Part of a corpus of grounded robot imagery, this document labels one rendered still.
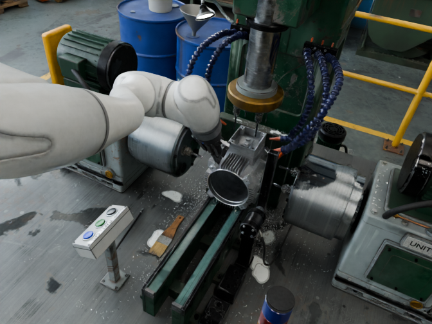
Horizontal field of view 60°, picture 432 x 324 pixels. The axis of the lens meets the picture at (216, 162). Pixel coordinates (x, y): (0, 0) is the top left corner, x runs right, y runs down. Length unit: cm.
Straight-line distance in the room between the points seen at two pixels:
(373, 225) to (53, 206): 114
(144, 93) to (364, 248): 78
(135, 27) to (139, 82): 217
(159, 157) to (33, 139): 93
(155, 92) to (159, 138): 39
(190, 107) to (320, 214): 55
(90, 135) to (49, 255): 97
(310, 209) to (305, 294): 30
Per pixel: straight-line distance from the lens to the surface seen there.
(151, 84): 96
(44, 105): 46
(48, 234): 149
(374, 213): 115
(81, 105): 50
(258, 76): 115
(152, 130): 134
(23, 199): 165
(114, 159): 149
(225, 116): 141
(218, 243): 126
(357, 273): 133
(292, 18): 107
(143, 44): 314
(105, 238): 110
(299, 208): 121
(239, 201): 134
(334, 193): 119
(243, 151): 127
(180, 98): 90
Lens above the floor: 191
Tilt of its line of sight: 40 degrees down
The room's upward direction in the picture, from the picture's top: 6 degrees clockwise
